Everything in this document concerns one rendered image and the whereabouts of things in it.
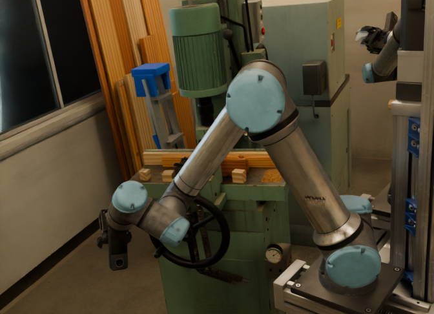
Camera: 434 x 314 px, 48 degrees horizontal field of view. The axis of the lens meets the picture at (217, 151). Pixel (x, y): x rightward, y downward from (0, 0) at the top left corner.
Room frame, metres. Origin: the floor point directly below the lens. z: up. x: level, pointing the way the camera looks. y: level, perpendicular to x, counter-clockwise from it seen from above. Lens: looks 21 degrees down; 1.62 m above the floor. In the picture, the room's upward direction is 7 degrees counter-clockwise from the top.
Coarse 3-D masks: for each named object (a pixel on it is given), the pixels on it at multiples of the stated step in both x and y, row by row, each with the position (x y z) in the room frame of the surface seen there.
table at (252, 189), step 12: (144, 168) 1.81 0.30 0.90; (156, 168) 1.79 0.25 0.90; (168, 168) 1.78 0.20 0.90; (252, 168) 1.68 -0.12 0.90; (264, 168) 1.67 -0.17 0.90; (276, 168) 1.65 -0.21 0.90; (132, 180) 1.70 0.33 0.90; (144, 180) 1.68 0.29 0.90; (156, 180) 1.67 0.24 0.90; (228, 180) 1.59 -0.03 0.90; (252, 180) 1.57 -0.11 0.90; (156, 192) 1.64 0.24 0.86; (228, 192) 1.56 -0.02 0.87; (240, 192) 1.54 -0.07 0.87; (252, 192) 1.53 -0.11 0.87; (264, 192) 1.52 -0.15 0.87; (276, 192) 1.51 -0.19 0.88; (192, 204) 1.50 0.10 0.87; (216, 204) 1.48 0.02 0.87
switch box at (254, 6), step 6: (258, 0) 2.01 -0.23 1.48; (252, 6) 1.96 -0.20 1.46; (258, 6) 1.97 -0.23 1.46; (246, 12) 1.97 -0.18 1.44; (252, 12) 1.96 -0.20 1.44; (258, 12) 1.96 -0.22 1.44; (246, 18) 1.97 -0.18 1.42; (252, 18) 1.96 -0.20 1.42; (258, 18) 1.96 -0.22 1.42; (246, 24) 1.97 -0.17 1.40; (252, 24) 1.96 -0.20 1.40; (258, 24) 1.95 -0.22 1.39; (246, 30) 1.97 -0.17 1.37; (252, 30) 1.96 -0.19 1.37; (258, 30) 1.95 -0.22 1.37; (252, 36) 1.96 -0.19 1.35; (258, 36) 1.95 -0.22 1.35; (264, 36) 2.04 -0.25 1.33; (258, 42) 1.95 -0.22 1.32
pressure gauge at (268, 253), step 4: (272, 244) 1.47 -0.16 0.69; (276, 244) 1.47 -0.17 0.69; (268, 248) 1.46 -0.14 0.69; (272, 248) 1.45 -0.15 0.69; (276, 248) 1.45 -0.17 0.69; (280, 248) 1.46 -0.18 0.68; (268, 252) 1.46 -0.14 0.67; (272, 252) 1.45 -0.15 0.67; (276, 252) 1.45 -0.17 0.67; (280, 252) 1.44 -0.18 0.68; (268, 256) 1.46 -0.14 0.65; (272, 256) 1.45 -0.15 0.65; (276, 256) 1.45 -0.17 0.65; (280, 256) 1.44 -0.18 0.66; (268, 260) 1.45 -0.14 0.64; (272, 260) 1.45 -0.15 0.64; (276, 260) 1.45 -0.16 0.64; (280, 260) 1.44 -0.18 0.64
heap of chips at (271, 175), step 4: (268, 172) 1.59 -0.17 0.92; (272, 172) 1.58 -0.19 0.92; (276, 172) 1.58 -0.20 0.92; (264, 176) 1.57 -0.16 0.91; (268, 176) 1.56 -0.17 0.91; (272, 176) 1.55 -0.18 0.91; (276, 176) 1.55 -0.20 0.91; (280, 176) 1.56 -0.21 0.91; (264, 180) 1.55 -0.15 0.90; (268, 180) 1.55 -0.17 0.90; (272, 180) 1.54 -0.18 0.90; (276, 180) 1.54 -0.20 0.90; (280, 180) 1.54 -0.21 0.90
